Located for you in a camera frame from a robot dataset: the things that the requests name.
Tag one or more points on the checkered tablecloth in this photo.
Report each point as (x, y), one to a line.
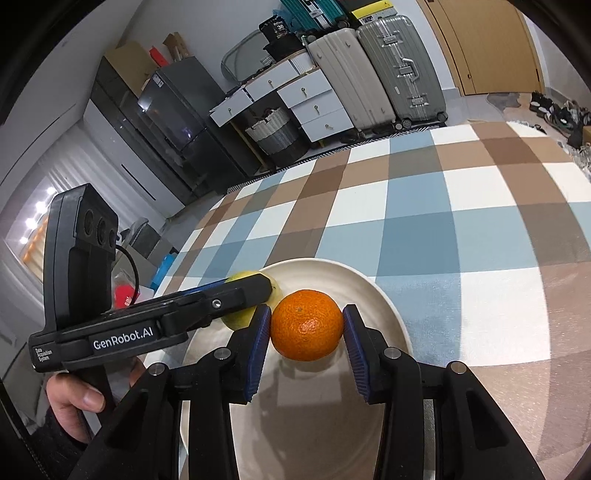
(479, 234)

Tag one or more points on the beige suitcase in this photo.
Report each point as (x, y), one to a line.
(348, 69)

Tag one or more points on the teal suitcase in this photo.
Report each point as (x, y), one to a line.
(317, 15)

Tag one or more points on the cream round plate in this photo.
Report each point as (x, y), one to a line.
(307, 421)

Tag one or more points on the wooden door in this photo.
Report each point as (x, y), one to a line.
(487, 46)

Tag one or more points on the orange tangerine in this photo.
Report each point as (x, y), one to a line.
(306, 326)

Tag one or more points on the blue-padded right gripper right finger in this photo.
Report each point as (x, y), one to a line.
(473, 437)

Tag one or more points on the black glass cabinet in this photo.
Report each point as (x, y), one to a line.
(155, 158)

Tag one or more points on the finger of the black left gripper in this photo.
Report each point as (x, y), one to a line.
(197, 308)

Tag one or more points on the dark grey refrigerator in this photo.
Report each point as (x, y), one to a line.
(178, 99)

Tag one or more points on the grey aluminium suitcase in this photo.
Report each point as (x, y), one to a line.
(405, 69)

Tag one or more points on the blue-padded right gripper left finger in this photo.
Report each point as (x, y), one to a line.
(141, 438)

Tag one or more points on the yellow green lemon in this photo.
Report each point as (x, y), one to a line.
(242, 318)

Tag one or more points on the white drawer desk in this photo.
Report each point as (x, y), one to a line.
(302, 87)

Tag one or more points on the person's left hand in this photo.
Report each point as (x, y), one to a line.
(69, 399)

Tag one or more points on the red gift bag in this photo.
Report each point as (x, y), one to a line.
(125, 295)

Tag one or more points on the grey white laundry basket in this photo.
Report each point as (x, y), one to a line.
(277, 135)

